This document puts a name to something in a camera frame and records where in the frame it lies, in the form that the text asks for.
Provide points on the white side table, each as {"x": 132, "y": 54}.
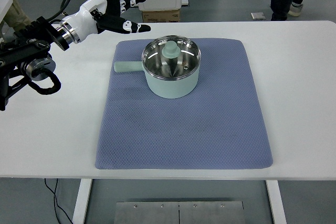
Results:
{"x": 4, "y": 7}

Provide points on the white table leg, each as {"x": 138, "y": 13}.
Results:
{"x": 82, "y": 201}
{"x": 275, "y": 200}

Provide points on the small grey floor object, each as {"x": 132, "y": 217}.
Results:
{"x": 258, "y": 16}

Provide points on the white table leg left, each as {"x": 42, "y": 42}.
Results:
{"x": 82, "y": 201}

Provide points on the white table leg right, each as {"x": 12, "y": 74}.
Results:
{"x": 275, "y": 200}

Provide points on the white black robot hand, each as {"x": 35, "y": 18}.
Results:
{"x": 94, "y": 16}

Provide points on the brown cardboard box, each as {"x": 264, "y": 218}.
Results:
{"x": 163, "y": 16}

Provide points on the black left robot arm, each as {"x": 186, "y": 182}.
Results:
{"x": 27, "y": 61}

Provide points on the person in beige trousers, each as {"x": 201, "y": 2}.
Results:
{"x": 15, "y": 17}

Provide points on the blue quilted mat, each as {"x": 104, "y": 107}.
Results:
{"x": 219, "y": 125}

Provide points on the glass lid with green knob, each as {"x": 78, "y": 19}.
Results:
{"x": 171, "y": 57}

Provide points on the grey metal floor plate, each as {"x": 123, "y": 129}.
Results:
{"x": 180, "y": 212}

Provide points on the green pot with handle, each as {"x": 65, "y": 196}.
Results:
{"x": 163, "y": 88}

